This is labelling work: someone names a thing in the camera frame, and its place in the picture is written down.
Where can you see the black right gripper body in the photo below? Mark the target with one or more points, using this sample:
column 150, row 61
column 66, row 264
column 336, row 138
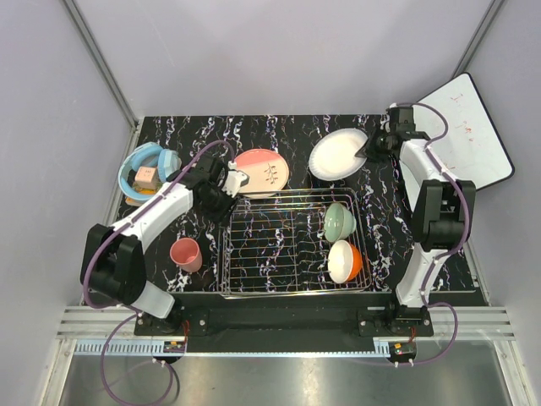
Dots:
column 379, row 145

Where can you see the steel wire dish rack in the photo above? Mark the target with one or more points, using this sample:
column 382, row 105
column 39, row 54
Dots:
column 276, row 245

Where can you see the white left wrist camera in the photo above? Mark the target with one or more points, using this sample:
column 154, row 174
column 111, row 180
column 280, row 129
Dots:
column 235, row 180

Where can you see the white round plate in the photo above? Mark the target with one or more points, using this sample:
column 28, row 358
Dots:
column 334, row 157

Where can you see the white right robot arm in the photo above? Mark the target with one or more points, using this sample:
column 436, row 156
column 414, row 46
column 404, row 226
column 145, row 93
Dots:
column 443, row 210

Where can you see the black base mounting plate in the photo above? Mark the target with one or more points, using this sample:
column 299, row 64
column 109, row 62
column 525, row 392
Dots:
column 330, row 320

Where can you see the pink and cream plate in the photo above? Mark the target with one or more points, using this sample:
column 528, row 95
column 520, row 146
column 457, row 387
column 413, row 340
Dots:
column 268, row 172

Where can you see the orange and white coaster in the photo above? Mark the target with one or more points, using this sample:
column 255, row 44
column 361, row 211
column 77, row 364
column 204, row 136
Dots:
column 137, row 196

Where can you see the pink plastic cup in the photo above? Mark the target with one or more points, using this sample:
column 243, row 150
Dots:
column 186, row 253

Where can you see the white board with dark rim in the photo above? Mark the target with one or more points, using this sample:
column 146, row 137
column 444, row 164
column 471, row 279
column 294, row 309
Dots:
column 472, row 148

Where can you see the pink cube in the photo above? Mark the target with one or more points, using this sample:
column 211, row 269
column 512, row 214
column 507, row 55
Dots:
column 147, row 178

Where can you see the green ceramic bowl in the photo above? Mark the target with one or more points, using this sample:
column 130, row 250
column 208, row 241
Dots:
column 339, row 222

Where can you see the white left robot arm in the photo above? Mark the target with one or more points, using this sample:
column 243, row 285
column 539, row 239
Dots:
column 114, row 258

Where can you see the grey slotted cable duct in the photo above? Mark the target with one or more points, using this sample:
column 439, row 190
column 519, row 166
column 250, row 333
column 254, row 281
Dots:
column 238, row 347

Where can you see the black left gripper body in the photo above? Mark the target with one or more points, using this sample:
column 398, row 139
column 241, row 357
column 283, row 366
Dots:
column 219, row 204

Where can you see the orange and white bowl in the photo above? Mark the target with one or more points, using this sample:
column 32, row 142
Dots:
column 344, row 262

